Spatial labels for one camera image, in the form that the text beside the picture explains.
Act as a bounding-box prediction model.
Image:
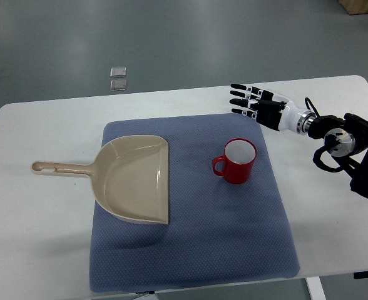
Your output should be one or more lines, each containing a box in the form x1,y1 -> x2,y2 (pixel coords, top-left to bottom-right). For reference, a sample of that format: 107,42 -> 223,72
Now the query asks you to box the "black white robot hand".
229,84 -> 315,135

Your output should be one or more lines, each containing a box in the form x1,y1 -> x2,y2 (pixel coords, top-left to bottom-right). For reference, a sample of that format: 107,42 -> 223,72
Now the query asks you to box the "red cup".
212,138 -> 257,185

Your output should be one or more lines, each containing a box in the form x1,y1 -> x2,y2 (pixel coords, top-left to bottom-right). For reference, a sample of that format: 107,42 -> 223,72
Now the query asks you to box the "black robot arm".
304,98 -> 368,199

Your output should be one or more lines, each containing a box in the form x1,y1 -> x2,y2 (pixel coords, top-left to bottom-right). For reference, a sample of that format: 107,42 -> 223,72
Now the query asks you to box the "beige plastic dustpan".
31,135 -> 169,225

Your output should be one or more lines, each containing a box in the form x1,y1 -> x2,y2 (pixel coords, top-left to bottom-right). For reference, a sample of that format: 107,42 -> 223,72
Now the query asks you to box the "wooden box corner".
339,0 -> 368,16

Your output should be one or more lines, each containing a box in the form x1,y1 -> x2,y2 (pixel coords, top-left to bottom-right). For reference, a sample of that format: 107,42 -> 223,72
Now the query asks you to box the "blue textured mat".
89,113 -> 300,293

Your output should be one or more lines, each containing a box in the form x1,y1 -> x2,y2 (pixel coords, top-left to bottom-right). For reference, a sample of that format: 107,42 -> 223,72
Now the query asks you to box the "lower metal floor plate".
110,79 -> 127,91

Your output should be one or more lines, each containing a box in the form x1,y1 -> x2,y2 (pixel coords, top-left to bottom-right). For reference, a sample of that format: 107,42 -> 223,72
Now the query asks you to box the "metal floor plate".
110,79 -> 127,91
110,66 -> 126,78

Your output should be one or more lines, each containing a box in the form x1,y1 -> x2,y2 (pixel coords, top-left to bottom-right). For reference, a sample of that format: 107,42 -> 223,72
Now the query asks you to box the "upper metal floor plate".
110,66 -> 126,78

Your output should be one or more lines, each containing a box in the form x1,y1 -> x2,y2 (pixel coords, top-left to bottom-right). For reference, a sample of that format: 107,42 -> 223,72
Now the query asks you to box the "white table leg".
305,277 -> 327,300

